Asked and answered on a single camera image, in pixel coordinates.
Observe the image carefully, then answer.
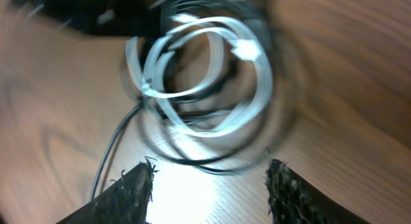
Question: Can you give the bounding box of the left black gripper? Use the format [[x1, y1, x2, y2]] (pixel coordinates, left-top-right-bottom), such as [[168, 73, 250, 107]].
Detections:
[[10, 0, 161, 38]]

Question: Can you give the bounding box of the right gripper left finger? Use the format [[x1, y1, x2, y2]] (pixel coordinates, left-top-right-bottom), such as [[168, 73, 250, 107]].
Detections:
[[58, 160, 156, 224]]

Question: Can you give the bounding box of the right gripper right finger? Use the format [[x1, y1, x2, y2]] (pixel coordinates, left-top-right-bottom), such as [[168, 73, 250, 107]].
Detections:
[[266, 159, 368, 224]]

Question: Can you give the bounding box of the white USB cable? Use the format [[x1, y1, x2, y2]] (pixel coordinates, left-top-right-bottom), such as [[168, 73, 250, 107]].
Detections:
[[124, 13, 274, 138]]

